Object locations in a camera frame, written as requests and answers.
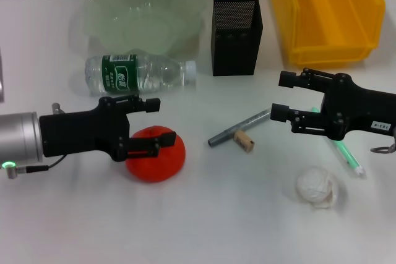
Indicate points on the white paper ball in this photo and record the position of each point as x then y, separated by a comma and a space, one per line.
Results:
312, 185

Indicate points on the yellow plastic bin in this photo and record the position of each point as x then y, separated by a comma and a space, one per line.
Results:
328, 7

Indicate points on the grey marker pen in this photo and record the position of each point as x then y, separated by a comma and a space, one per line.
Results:
222, 135

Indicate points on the black mesh pen holder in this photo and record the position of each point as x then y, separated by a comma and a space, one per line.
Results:
235, 53

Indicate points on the green pen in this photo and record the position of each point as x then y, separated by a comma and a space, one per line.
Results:
349, 159

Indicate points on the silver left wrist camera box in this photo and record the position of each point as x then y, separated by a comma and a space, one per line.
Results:
1, 75

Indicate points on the clear bottle with green label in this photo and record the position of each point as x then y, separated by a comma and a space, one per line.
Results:
145, 72

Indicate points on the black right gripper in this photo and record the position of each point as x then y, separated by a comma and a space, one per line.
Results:
362, 109

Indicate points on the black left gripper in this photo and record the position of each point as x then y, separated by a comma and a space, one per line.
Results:
80, 131

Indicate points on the translucent green fruit bowl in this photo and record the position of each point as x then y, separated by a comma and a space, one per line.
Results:
139, 13

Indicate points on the red soft tomato toy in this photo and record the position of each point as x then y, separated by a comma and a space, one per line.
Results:
154, 171

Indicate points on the small beige cork block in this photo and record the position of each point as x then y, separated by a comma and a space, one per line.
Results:
244, 142

